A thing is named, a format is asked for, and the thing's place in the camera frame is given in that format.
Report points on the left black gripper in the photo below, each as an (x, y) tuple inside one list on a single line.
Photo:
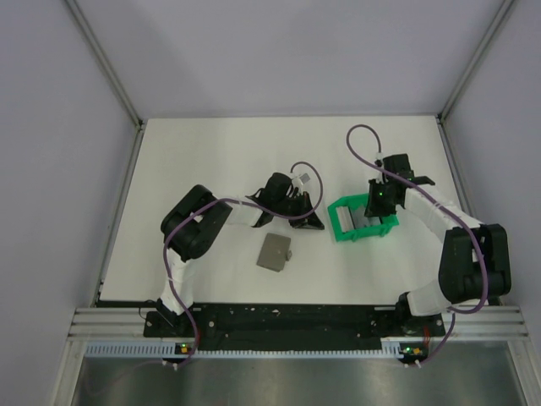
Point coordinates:
[(304, 202)]

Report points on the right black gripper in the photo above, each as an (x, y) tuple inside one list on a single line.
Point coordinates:
[(373, 209)]

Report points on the green plastic bin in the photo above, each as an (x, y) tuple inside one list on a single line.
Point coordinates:
[(357, 204)]

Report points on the grey card holder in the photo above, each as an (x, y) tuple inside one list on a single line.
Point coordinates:
[(275, 252)]

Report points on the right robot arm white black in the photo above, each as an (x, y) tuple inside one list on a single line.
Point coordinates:
[(474, 262)]

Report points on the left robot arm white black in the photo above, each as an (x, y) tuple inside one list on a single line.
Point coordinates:
[(192, 225)]

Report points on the silver VIP card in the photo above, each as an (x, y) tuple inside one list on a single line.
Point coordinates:
[(366, 222)]

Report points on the stack of white cards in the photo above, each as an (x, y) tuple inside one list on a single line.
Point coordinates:
[(345, 219)]

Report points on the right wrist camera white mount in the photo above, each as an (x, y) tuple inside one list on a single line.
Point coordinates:
[(379, 158)]

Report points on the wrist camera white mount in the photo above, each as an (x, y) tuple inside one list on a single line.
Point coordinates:
[(300, 180), (379, 158)]

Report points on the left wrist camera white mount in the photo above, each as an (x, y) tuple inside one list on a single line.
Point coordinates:
[(300, 180)]

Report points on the white slotted cable duct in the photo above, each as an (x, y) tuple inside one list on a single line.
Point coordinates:
[(171, 350)]

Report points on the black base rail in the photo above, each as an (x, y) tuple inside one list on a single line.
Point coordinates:
[(293, 326)]

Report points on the right aluminium frame post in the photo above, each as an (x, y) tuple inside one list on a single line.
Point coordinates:
[(488, 39)]

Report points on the aluminium frame post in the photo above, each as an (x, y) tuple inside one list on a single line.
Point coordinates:
[(488, 39), (103, 62)]

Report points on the left aluminium frame post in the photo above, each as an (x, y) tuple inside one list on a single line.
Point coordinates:
[(103, 62)]

